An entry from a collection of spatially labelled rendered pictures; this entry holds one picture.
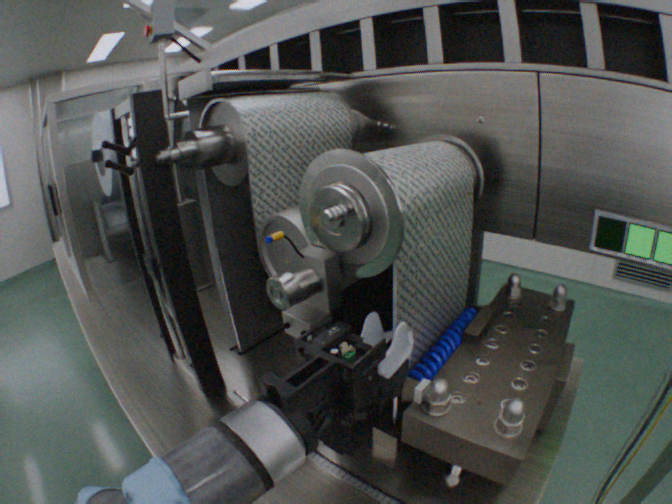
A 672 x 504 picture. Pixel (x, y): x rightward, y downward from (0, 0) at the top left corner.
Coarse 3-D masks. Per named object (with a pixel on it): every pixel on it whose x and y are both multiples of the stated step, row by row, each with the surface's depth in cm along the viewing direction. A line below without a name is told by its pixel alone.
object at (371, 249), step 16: (320, 176) 40; (336, 176) 38; (352, 176) 37; (368, 192) 36; (384, 208) 35; (384, 224) 36; (368, 240) 38; (384, 240) 37; (352, 256) 41; (368, 256) 39
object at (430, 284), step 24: (432, 240) 43; (456, 240) 50; (408, 264) 40; (432, 264) 45; (456, 264) 52; (408, 288) 41; (432, 288) 46; (456, 288) 54; (408, 312) 42; (432, 312) 48; (456, 312) 57; (432, 336) 51
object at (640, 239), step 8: (632, 232) 42; (640, 232) 41; (648, 232) 40; (632, 240) 43; (640, 240) 42; (648, 240) 40; (632, 248) 43; (640, 248) 42; (648, 248) 41; (648, 256) 41
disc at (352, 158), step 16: (320, 160) 39; (336, 160) 38; (352, 160) 36; (368, 160) 35; (304, 176) 42; (368, 176) 36; (384, 176) 34; (304, 192) 43; (384, 192) 35; (304, 208) 43; (400, 208) 34; (304, 224) 44; (400, 224) 35; (400, 240) 36; (384, 256) 38; (352, 272) 42; (368, 272) 40
